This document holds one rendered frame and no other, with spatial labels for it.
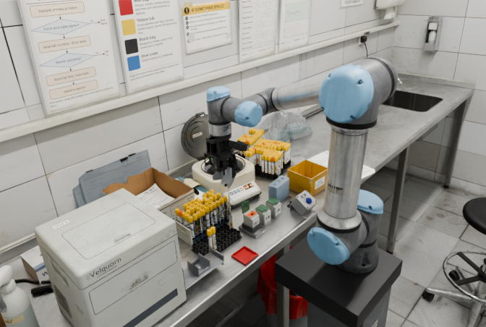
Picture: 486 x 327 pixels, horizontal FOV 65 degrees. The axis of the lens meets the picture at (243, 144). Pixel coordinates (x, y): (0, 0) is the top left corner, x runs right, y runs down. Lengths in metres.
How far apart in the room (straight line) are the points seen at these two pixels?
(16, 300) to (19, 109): 0.61
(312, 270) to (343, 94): 0.60
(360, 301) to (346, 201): 0.32
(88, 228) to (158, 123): 0.75
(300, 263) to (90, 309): 0.61
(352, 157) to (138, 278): 0.63
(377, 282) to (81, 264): 0.82
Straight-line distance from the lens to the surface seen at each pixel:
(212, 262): 1.32
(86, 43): 1.51
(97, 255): 1.02
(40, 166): 1.56
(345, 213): 1.02
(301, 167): 1.79
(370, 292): 1.23
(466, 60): 3.44
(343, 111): 0.86
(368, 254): 1.25
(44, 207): 1.62
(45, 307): 1.41
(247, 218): 1.45
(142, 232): 1.06
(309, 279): 1.22
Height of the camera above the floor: 1.79
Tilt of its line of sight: 25 degrees down
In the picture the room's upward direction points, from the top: 3 degrees counter-clockwise
